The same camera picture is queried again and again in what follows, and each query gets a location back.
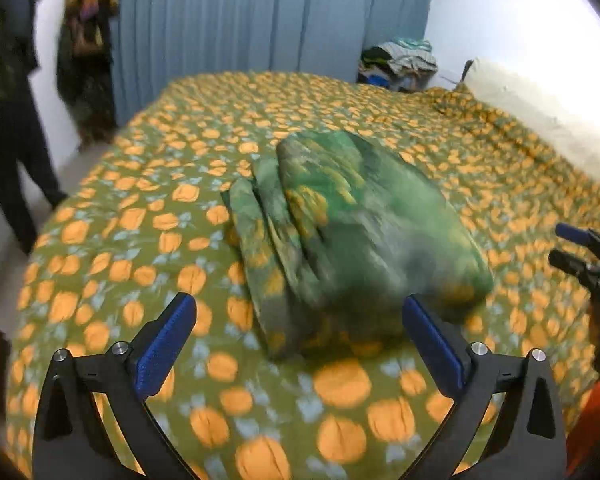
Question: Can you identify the olive orange floral bedspread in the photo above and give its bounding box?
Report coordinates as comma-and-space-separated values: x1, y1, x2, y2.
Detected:
6, 73, 600, 479

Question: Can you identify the blue pleated curtain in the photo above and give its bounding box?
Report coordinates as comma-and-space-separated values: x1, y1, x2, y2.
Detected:
111, 0, 430, 125

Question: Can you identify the green patterned garment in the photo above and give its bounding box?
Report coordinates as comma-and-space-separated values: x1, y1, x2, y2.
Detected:
223, 131, 494, 359

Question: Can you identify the pile of clothes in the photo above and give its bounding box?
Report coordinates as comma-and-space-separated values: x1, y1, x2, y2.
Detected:
358, 37, 438, 93

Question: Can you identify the person in dark clothes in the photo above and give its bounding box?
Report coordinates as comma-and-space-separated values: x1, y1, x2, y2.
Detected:
0, 0, 67, 254

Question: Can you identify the cream white pillow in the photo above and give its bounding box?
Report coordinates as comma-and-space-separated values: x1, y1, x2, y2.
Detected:
463, 58, 600, 183

